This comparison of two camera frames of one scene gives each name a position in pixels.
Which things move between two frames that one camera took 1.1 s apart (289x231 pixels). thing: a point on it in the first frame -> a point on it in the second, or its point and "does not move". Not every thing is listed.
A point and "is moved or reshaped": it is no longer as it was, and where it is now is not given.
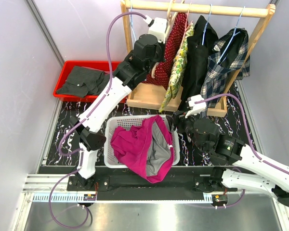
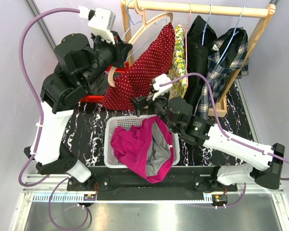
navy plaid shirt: [229, 59] does not move
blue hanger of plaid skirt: [234, 33] does not move
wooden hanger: [170, 18] -> [145, 24]
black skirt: [200, 41] does not move
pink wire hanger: [187, 26] -> [186, 32]
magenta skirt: [148, 147] does not move
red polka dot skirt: [160, 72] is moved or reshaped
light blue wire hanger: [131, 24] -> [131, 24]
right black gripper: [178, 117] -> [140, 102]
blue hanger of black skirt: [206, 26] does not move
